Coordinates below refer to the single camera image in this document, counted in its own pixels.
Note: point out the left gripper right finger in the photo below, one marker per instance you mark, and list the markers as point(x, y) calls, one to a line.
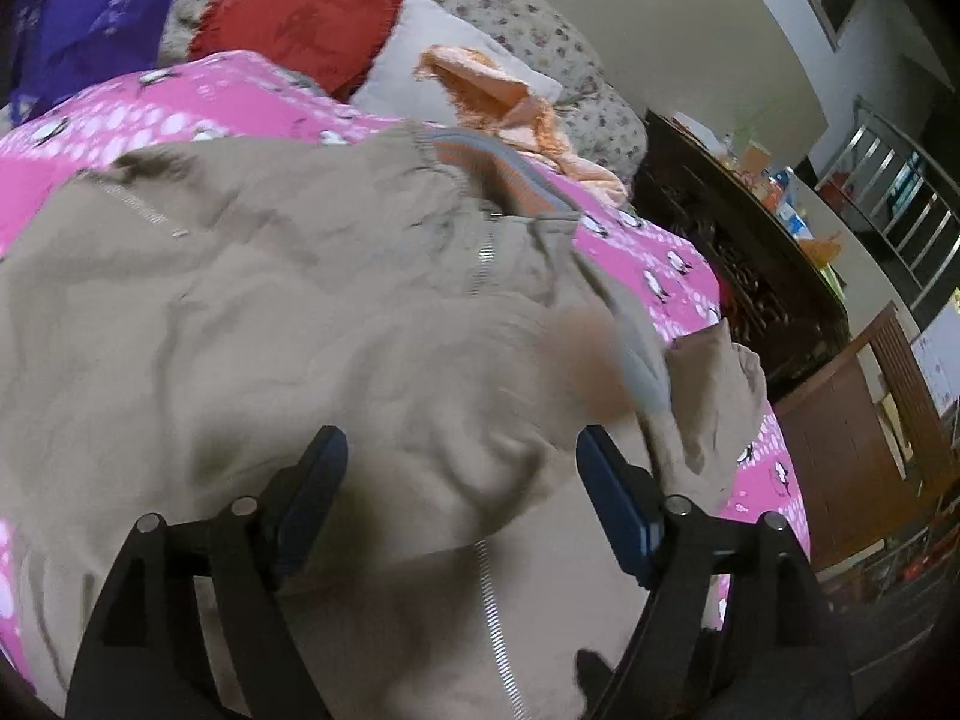
point(735, 624)

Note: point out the white pillow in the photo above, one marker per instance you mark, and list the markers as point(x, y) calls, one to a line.
point(392, 91)

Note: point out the beige zip jacket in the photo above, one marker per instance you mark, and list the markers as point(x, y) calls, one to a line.
point(179, 325)

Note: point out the orange fringed cloth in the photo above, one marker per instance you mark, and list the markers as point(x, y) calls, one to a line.
point(488, 99)

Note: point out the metal railing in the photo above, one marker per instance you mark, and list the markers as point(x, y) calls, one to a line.
point(901, 205)

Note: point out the red cushion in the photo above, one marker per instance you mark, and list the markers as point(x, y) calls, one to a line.
point(333, 42)

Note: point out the floral quilt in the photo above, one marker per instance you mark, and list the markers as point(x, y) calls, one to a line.
point(600, 123)

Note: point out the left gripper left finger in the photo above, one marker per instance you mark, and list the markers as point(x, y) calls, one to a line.
point(143, 654)

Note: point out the purple shopping bag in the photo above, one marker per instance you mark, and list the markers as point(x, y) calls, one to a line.
point(61, 47)

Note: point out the dark wooden cabinet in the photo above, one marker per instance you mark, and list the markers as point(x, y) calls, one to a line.
point(777, 304)

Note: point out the pink penguin blanket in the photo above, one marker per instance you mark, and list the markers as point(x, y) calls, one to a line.
point(240, 94)

